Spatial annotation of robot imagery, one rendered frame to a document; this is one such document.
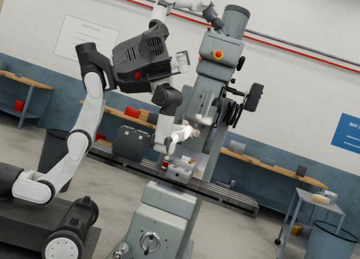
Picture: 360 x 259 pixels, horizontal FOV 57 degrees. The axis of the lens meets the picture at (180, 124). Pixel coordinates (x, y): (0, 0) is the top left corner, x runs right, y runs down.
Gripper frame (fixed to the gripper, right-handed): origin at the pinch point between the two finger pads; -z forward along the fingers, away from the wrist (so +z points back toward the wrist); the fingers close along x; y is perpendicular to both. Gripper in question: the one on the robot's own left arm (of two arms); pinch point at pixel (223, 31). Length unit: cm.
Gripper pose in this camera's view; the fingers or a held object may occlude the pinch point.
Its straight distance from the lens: 238.6
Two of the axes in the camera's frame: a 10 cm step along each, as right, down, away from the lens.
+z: -6.4, -7.4, -2.1
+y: 7.5, -6.6, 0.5
